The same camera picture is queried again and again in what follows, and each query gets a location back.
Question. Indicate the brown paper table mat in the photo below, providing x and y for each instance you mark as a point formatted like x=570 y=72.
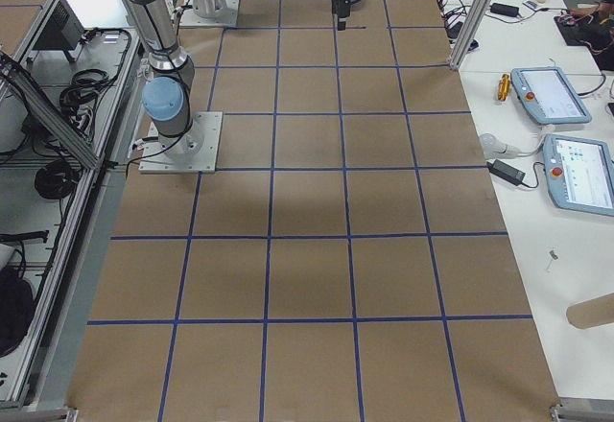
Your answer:
x=348 y=260

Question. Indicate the near teach pendant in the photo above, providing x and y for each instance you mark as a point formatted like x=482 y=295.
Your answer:
x=579 y=174

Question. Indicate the black power adapter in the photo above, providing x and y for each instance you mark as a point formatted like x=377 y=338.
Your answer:
x=506 y=172

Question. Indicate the cardboard tube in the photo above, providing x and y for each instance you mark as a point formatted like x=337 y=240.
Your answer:
x=592 y=313

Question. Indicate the white light bulb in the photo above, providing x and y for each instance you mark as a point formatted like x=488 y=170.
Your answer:
x=493 y=148

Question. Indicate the teach pendant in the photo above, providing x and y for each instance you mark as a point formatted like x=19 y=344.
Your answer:
x=579 y=174
x=548 y=97

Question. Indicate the aluminium frame post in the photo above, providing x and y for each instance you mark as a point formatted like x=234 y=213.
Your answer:
x=467 y=33

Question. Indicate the far teach pendant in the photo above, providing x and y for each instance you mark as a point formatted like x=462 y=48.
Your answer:
x=548 y=97

